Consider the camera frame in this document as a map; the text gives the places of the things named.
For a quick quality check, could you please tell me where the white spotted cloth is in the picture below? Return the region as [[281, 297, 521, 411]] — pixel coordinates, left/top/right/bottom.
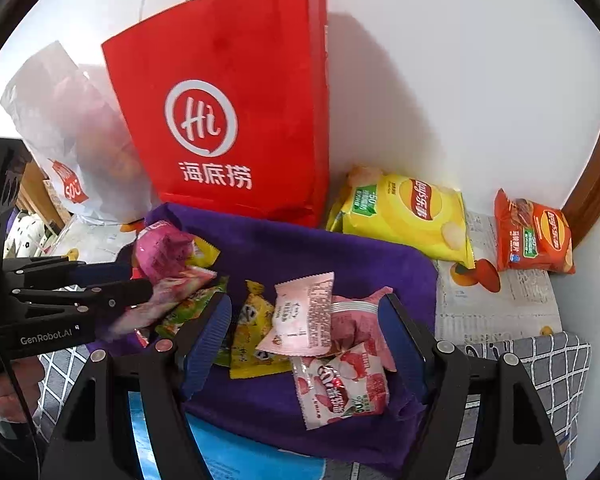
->
[[2, 207, 48, 261]]

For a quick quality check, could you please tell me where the purple towel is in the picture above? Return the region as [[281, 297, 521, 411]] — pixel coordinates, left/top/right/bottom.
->
[[87, 202, 438, 476]]

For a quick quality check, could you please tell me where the pale pink snack packet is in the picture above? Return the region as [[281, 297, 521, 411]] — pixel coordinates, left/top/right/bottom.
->
[[255, 271, 336, 357]]

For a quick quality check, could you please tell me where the dark clothing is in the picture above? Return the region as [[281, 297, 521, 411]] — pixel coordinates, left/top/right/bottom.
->
[[0, 400, 46, 480]]

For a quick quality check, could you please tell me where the printed paper sheet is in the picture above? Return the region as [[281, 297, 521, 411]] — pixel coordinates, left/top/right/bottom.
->
[[432, 210, 565, 348], [40, 217, 148, 266]]

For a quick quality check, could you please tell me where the red white fruit packet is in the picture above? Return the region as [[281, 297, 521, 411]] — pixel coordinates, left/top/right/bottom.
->
[[291, 342, 391, 431]]

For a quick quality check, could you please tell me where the pink puffy snack packet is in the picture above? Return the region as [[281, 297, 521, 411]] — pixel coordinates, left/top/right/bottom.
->
[[330, 287, 398, 373]]

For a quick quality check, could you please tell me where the magenta snack packet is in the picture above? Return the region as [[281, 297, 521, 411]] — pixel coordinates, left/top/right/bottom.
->
[[134, 220, 198, 281]]

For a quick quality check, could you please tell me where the blue cardboard box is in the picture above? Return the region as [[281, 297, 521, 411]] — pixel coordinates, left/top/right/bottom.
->
[[127, 390, 327, 480]]

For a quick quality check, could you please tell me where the yellow cartoon snack packet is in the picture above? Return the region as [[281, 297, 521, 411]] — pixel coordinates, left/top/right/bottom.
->
[[229, 280, 293, 380]]

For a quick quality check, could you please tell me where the wooden bed frame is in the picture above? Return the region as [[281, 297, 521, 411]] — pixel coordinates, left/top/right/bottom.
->
[[562, 55, 600, 251]]

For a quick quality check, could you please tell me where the yellow chips bag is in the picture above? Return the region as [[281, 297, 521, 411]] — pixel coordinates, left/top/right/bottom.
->
[[326, 165, 476, 270]]

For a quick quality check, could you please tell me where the brown cardboard box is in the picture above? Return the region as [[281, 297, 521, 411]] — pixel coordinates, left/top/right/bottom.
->
[[17, 160, 73, 231]]

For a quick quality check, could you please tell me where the orange chips bag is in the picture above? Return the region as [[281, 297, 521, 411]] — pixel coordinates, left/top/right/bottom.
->
[[494, 188, 576, 275]]

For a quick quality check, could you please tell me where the green snack packet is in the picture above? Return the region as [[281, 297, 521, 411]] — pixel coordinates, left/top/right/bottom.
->
[[154, 275, 231, 368]]

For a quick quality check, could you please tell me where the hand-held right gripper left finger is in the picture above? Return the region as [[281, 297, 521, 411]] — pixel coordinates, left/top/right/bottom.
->
[[40, 290, 233, 480]]

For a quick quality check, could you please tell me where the long pink snack packet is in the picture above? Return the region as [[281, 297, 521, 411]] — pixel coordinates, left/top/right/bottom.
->
[[107, 266, 217, 336]]

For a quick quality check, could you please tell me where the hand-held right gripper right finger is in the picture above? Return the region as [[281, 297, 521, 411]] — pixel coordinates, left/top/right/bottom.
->
[[380, 292, 568, 480]]

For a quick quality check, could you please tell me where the white plastic bag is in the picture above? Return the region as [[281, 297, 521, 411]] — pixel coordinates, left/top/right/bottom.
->
[[0, 40, 153, 226]]

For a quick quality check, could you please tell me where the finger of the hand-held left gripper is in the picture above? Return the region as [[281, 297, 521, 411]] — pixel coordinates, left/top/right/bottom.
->
[[12, 280, 153, 318], [5, 257, 131, 291]]

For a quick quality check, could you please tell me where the grey checked bedsheet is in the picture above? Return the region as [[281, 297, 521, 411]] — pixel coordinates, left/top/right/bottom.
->
[[37, 330, 593, 480]]

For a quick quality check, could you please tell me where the small yellow snack packet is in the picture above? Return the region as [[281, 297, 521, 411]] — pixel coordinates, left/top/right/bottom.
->
[[187, 237, 221, 268]]

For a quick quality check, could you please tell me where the red paper bag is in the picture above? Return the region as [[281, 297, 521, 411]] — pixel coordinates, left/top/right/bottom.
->
[[101, 0, 331, 228]]

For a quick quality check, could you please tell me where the person's left hand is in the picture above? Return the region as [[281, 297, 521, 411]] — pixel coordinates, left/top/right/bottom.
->
[[0, 355, 46, 423]]

